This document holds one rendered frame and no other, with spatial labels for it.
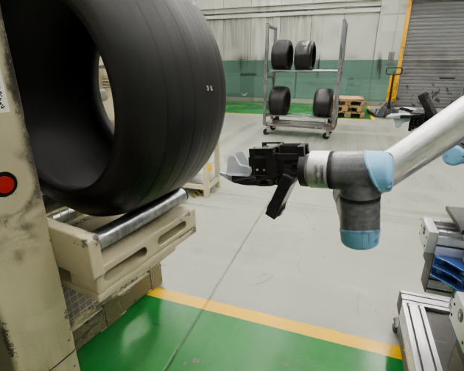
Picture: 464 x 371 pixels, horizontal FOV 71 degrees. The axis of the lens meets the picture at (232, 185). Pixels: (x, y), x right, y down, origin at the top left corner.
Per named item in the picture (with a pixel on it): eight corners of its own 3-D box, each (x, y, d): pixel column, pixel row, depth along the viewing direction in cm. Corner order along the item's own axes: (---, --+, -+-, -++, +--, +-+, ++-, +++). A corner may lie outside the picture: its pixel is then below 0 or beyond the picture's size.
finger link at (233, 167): (217, 152, 75) (253, 153, 71) (220, 177, 77) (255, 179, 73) (210, 156, 73) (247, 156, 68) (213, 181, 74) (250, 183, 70)
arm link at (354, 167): (390, 203, 57) (392, 156, 54) (326, 199, 62) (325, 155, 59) (393, 188, 63) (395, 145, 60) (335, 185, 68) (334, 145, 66)
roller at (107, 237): (85, 239, 66) (71, 238, 68) (90, 259, 67) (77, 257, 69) (187, 186, 95) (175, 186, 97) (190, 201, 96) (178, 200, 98)
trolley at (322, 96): (333, 140, 575) (346, 19, 508) (260, 135, 620) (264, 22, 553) (336, 133, 631) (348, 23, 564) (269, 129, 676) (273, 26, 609)
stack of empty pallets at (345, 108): (364, 118, 814) (367, 100, 799) (327, 116, 842) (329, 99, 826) (363, 111, 926) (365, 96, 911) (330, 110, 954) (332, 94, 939)
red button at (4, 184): (-2, 196, 57) (-6, 179, 55) (-7, 193, 57) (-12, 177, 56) (16, 190, 59) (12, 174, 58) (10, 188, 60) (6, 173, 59)
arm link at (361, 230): (373, 226, 72) (373, 179, 69) (384, 253, 62) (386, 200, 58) (335, 227, 74) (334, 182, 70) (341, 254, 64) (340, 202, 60)
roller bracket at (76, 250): (94, 283, 65) (87, 240, 61) (-14, 235, 83) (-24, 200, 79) (107, 274, 67) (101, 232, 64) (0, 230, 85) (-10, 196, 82)
